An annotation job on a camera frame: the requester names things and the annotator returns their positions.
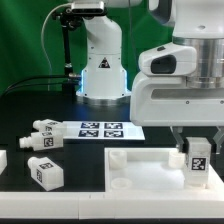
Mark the white AprilTag sheet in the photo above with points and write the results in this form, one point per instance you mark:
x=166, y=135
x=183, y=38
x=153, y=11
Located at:
x=95, y=130

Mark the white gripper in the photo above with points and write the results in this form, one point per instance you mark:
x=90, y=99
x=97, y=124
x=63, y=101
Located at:
x=166, y=101

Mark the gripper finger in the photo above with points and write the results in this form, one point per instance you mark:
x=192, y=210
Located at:
x=219, y=139

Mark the white U-shaped obstacle fence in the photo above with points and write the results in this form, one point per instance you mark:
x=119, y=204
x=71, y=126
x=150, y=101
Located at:
x=106, y=205

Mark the silver depth camera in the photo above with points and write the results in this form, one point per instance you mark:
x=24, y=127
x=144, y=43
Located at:
x=88, y=7

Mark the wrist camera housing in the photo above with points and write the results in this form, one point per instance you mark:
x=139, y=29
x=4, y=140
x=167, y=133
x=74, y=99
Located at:
x=168, y=60

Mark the white square tabletop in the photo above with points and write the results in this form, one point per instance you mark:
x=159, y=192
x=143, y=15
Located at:
x=147, y=170

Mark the white block left edge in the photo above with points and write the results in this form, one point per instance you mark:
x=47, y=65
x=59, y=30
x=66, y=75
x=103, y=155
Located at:
x=3, y=160

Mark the black camera stand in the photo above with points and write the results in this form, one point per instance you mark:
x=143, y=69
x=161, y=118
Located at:
x=69, y=22

